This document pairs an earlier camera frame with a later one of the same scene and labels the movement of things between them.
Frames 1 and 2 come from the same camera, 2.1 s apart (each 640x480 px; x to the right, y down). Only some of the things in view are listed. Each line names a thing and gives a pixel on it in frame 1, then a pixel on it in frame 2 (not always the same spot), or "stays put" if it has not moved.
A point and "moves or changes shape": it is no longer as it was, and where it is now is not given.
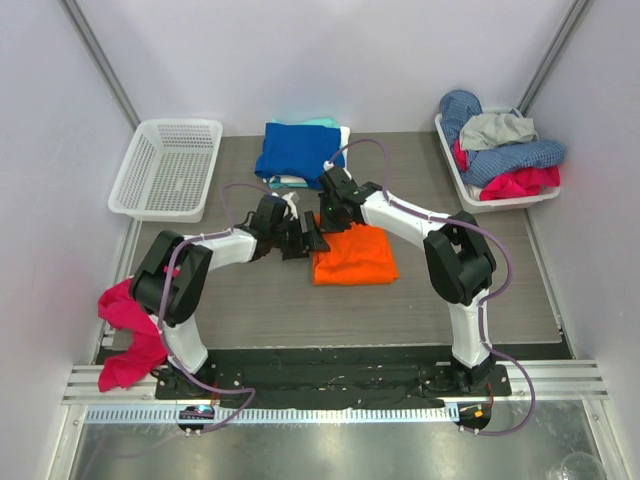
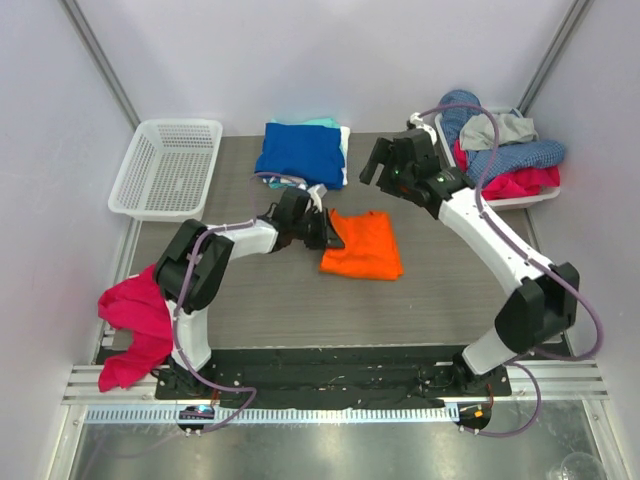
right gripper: [329, 215] to [386, 163]
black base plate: [330, 378] stays put
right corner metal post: [555, 56] stays put
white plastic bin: [500, 205] stays put
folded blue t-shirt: [299, 150] stays put
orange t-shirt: [361, 255] moves or changes shape
